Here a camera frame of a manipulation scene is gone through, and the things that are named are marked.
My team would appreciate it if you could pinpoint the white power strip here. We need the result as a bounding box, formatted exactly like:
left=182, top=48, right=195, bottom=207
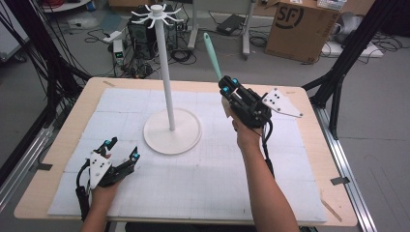
left=102, top=30, right=124, bottom=44

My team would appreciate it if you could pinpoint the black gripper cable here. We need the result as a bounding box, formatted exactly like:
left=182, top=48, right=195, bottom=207
left=260, top=119, right=277, bottom=180
left=75, top=158, right=93, bottom=223

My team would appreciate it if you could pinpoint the aluminium rail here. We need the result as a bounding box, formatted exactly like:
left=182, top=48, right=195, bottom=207
left=313, top=105, right=378, bottom=232
left=0, top=105, right=66, bottom=212

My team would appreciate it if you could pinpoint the grey bench power supply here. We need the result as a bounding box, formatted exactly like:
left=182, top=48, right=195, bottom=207
left=112, top=39, right=126, bottom=66

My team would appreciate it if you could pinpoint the grey white appliance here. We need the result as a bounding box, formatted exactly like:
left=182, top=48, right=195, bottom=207
left=330, top=12, right=364, bottom=44

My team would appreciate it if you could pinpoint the person's right hand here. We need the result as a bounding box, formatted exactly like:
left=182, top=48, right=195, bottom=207
left=231, top=114, right=271, bottom=153

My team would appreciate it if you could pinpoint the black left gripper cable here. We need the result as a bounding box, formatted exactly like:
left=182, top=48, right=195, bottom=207
left=75, top=158, right=93, bottom=223

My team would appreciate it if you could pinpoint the person's left hand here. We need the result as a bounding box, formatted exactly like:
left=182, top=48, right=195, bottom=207
left=91, top=178, right=122, bottom=211

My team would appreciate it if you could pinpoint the white cabinet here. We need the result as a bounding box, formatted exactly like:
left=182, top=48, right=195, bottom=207
left=0, top=3, right=30, bottom=61

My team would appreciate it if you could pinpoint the white hook stand rack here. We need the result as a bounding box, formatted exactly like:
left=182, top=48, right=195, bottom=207
left=131, top=3, right=203, bottom=157

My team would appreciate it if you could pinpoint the white grid mat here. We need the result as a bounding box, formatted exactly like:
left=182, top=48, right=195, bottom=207
left=47, top=87, right=328, bottom=224

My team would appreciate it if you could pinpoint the flat white board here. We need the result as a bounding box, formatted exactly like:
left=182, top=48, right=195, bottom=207
left=321, top=41, right=385, bottom=59

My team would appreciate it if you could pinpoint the brown cardboard box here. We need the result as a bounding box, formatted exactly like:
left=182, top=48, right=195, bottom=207
left=264, top=0, right=347, bottom=64

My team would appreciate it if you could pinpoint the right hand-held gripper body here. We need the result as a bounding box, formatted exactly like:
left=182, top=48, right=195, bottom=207
left=229, top=84, right=305, bottom=130

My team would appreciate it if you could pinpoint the black computer tower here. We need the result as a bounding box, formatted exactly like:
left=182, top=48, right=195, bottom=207
left=127, top=14, right=178, bottom=61

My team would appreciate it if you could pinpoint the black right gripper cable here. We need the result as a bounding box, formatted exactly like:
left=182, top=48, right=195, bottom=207
left=260, top=119, right=277, bottom=180

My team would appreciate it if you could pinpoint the flat black device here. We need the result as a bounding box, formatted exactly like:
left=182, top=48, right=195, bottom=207
left=216, top=14, right=246, bottom=36

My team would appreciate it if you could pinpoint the round white table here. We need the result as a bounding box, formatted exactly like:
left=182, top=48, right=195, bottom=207
left=42, top=0, right=92, bottom=14

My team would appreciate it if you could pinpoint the coiled black floor cable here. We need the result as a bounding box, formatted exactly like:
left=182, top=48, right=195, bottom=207
left=169, top=47, right=197, bottom=66

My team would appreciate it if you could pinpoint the mint handled cream spatula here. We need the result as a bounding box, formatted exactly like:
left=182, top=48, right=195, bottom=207
left=202, top=32, right=234, bottom=120

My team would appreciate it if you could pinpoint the white stand post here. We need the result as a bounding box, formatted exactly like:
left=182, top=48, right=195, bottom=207
left=241, top=0, right=256, bottom=61
left=188, top=0, right=199, bottom=50

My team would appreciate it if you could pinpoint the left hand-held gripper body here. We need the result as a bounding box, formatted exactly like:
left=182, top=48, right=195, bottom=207
left=87, top=151, right=135, bottom=189

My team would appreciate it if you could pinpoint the black metal frame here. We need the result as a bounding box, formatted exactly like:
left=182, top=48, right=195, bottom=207
left=302, top=0, right=400, bottom=140
left=4, top=0, right=92, bottom=130

